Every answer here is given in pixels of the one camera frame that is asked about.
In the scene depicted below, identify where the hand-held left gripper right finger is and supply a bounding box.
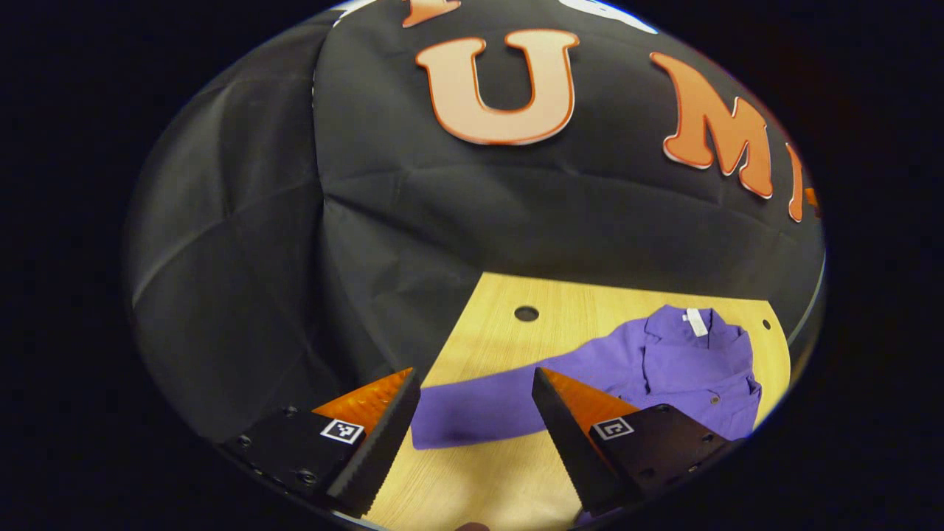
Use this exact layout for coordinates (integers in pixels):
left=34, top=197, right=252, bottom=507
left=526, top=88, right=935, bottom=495
left=531, top=367, right=742, bottom=517

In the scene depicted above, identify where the purple shirt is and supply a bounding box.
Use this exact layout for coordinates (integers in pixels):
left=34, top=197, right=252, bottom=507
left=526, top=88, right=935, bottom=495
left=411, top=305, right=764, bottom=451

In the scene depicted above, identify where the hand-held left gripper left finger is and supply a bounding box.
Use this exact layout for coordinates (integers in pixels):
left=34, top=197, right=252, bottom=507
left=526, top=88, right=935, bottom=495
left=221, top=367, right=423, bottom=518

